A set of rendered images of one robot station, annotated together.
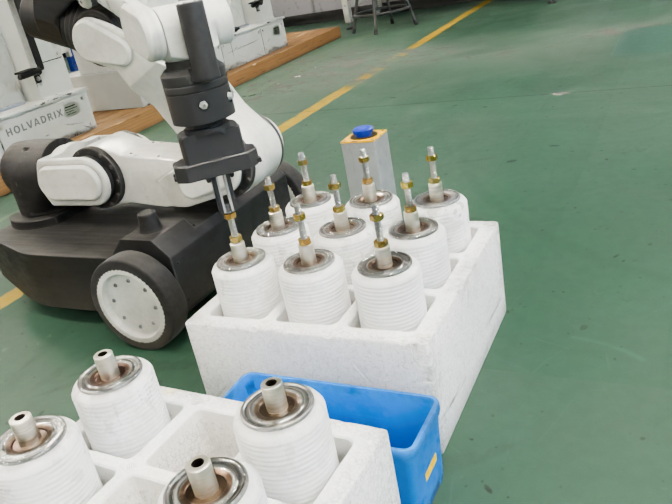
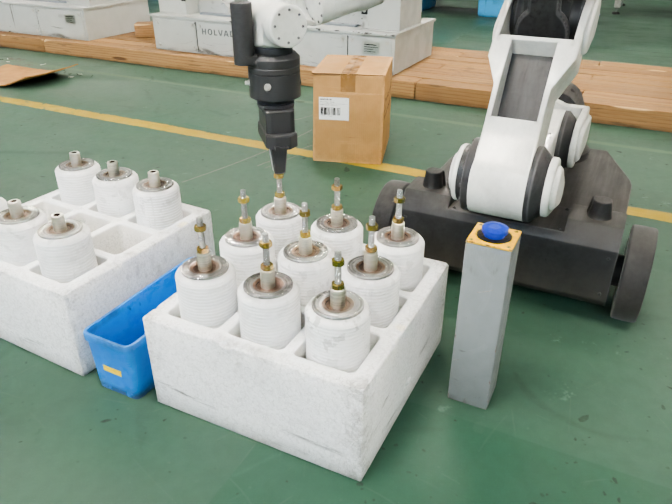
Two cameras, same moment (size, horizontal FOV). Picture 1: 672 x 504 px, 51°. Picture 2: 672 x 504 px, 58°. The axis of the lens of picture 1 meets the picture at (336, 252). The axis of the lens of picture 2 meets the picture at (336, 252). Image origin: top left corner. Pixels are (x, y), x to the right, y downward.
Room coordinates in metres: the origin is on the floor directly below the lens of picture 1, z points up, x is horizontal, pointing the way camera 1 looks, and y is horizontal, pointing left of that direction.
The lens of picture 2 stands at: (1.02, -0.91, 0.74)
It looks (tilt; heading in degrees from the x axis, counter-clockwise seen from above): 29 degrees down; 87
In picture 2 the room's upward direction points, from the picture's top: straight up
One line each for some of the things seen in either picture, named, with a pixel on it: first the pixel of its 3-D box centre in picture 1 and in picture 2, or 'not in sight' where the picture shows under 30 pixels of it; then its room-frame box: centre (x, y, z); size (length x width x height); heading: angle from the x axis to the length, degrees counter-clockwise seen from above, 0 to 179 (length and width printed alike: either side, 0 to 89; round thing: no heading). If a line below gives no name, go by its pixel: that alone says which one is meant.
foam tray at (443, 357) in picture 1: (359, 316); (307, 330); (1.02, -0.02, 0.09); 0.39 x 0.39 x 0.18; 60
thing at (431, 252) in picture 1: (421, 282); (271, 333); (0.96, -0.12, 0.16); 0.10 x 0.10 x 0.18
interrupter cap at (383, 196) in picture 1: (370, 199); (370, 267); (1.12, -0.08, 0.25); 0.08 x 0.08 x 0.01
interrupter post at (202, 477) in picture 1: (202, 477); (15, 209); (0.49, 0.15, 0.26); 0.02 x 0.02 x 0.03
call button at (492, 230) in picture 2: (363, 132); (494, 232); (1.31, -0.10, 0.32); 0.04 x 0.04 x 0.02
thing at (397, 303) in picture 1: (394, 322); (210, 314); (0.86, -0.06, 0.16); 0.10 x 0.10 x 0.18
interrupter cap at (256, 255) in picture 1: (241, 259); (280, 211); (0.98, 0.14, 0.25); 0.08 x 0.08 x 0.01
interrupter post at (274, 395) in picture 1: (274, 396); (58, 223); (0.59, 0.09, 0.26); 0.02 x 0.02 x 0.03
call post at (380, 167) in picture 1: (376, 211); (482, 320); (1.31, -0.10, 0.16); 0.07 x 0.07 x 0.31; 60
